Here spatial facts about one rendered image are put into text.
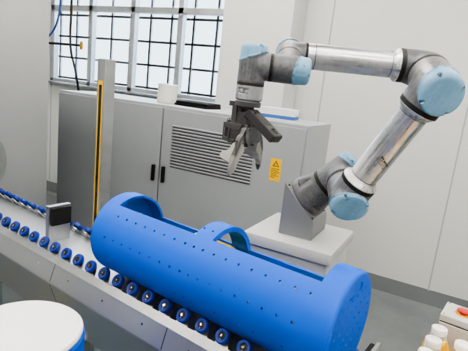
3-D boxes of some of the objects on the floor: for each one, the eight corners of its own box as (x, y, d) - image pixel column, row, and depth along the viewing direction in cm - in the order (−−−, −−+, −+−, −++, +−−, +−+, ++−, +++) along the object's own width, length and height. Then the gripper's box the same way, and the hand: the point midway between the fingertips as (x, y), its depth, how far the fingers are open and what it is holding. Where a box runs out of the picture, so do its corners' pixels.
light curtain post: (94, 370, 243) (108, 59, 208) (101, 376, 240) (116, 60, 204) (85, 376, 238) (97, 58, 203) (91, 381, 235) (105, 58, 199)
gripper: (252, 99, 130) (244, 164, 135) (212, 98, 114) (204, 171, 119) (276, 104, 126) (268, 170, 130) (238, 102, 110) (229, 178, 114)
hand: (246, 173), depth 123 cm, fingers open, 14 cm apart
